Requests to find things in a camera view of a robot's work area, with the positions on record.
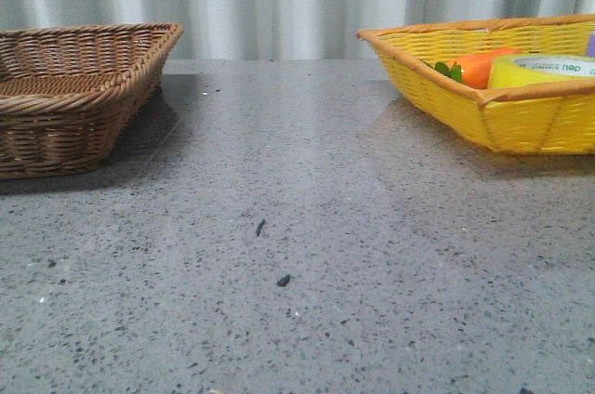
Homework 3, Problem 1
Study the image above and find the yellow tape roll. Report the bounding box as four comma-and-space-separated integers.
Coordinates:
488, 53, 594, 89

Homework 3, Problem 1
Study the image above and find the orange toy carrot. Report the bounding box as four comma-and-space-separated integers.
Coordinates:
428, 47, 522, 89

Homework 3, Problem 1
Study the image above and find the brown wicker basket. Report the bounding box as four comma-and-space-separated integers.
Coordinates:
1, 22, 183, 180

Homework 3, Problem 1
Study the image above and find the yellow wicker basket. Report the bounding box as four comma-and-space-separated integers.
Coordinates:
357, 14, 594, 154

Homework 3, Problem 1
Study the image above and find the purple object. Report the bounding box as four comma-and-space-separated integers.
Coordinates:
587, 33, 595, 58

